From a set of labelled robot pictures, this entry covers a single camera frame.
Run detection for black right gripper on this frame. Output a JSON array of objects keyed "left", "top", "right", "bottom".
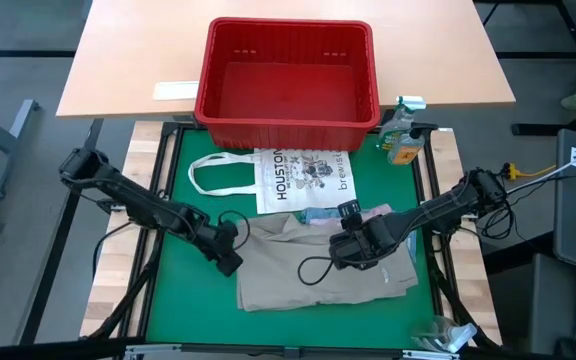
[{"left": 328, "top": 213, "right": 400, "bottom": 272}]

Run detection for pink garment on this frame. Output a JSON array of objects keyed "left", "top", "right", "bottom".
[{"left": 317, "top": 202, "right": 394, "bottom": 221}]

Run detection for light blue jeans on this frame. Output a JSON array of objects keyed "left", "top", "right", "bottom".
[{"left": 299, "top": 206, "right": 418, "bottom": 266}]

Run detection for khaki trousers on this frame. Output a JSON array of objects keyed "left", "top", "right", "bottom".
[{"left": 236, "top": 212, "right": 420, "bottom": 313}]

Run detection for white printed tote bag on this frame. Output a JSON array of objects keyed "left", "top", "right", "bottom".
[{"left": 187, "top": 148, "right": 358, "bottom": 215}]

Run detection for red plastic laundry bin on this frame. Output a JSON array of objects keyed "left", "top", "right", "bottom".
[{"left": 193, "top": 17, "right": 382, "bottom": 153}]

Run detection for green table mat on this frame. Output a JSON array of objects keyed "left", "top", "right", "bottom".
[{"left": 145, "top": 128, "right": 438, "bottom": 351}]

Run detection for orange-label pump bottle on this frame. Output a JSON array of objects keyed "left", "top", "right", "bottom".
[{"left": 387, "top": 123, "right": 439, "bottom": 168}]

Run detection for green-label spray bottle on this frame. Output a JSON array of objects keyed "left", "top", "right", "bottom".
[{"left": 376, "top": 96, "right": 427, "bottom": 153}]

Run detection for clear spray bottle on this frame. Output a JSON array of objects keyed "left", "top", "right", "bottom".
[{"left": 410, "top": 317, "right": 479, "bottom": 355}]

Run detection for white paper label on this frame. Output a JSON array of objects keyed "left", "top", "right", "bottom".
[{"left": 152, "top": 80, "right": 200, "bottom": 102}]

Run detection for light wooden desk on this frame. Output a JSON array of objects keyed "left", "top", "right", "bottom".
[{"left": 56, "top": 0, "right": 516, "bottom": 120}]

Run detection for black desk foot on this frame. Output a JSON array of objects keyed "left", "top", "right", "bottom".
[{"left": 511, "top": 99, "right": 576, "bottom": 136}]

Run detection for grey metal desk leg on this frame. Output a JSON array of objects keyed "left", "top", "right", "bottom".
[{"left": 0, "top": 98, "right": 39, "bottom": 201}]

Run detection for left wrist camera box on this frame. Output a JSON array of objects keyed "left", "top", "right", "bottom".
[{"left": 216, "top": 253, "right": 245, "bottom": 278}]

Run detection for black left camera cable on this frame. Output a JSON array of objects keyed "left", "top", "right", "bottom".
[{"left": 216, "top": 209, "right": 252, "bottom": 252}]

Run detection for black camera cable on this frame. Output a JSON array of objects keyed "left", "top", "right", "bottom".
[
  {"left": 216, "top": 209, "right": 252, "bottom": 252},
  {"left": 296, "top": 255, "right": 337, "bottom": 287}
]

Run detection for black right camera cable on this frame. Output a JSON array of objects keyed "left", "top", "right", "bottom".
[{"left": 296, "top": 255, "right": 337, "bottom": 287}]

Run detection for black frame strut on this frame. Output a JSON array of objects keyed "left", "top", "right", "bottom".
[
  {"left": 427, "top": 239, "right": 500, "bottom": 347},
  {"left": 87, "top": 239, "right": 164, "bottom": 341}
]

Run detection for black table frame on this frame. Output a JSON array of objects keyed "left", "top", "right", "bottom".
[{"left": 117, "top": 121, "right": 469, "bottom": 360}]

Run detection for silver aluminium bracket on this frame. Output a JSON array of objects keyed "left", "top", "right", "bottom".
[
  {"left": 123, "top": 343, "right": 182, "bottom": 360},
  {"left": 401, "top": 348, "right": 460, "bottom": 360}
]

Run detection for yellow plug cable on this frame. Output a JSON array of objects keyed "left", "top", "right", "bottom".
[{"left": 501, "top": 162, "right": 558, "bottom": 182}]

